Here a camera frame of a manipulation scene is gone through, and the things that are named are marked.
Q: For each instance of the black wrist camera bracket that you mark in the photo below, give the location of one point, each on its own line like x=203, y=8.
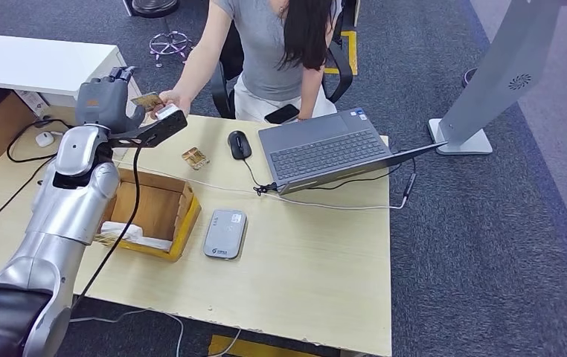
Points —
x=165, y=130

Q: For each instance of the person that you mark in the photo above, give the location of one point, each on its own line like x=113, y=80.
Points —
x=264, y=49

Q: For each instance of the person's left forearm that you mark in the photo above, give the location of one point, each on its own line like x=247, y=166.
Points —
x=311, y=93

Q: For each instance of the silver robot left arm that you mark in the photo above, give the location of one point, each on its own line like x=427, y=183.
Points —
x=71, y=207

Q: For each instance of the white printed label box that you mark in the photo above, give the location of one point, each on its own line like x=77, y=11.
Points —
x=32, y=103

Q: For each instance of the black office chair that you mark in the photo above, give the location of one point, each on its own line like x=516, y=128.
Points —
x=342, y=69

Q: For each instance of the gold printed card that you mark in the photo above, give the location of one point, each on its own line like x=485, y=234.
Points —
x=148, y=101
x=195, y=158

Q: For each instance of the black smartphone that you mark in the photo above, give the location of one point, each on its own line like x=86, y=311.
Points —
x=281, y=114

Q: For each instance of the white crumpled paper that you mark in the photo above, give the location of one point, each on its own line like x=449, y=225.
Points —
x=130, y=234

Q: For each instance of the person's right hand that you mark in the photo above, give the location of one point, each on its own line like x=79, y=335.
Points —
x=181, y=101

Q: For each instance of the small white round device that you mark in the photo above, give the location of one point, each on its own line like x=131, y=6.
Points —
x=44, y=139

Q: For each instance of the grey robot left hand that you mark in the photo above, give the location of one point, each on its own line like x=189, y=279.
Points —
x=101, y=106

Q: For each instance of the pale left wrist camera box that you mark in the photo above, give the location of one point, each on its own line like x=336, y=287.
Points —
x=167, y=112

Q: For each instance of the black computer mouse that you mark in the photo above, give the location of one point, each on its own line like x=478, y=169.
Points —
x=239, y=145

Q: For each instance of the white cabinet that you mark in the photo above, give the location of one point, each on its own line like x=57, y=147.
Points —
x=32, y=61

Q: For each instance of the silver kiosk stand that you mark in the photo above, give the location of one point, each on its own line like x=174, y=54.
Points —
x=500, y=69

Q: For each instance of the open cardboard box yellow side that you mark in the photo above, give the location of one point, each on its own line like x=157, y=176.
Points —
x=158, y=207

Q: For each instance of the yellow floor tape line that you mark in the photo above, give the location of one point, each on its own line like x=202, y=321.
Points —
x=234, y=347

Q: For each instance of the grey card reader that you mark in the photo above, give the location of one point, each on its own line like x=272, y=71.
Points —
x=224, y=234

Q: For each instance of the black stool chrome base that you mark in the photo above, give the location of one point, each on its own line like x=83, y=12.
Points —
x=155, y=6

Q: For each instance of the person's right forearm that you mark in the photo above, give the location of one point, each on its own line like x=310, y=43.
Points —
x=192, y=76

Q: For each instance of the grey laptop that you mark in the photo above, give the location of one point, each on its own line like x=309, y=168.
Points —
x=323, y=148

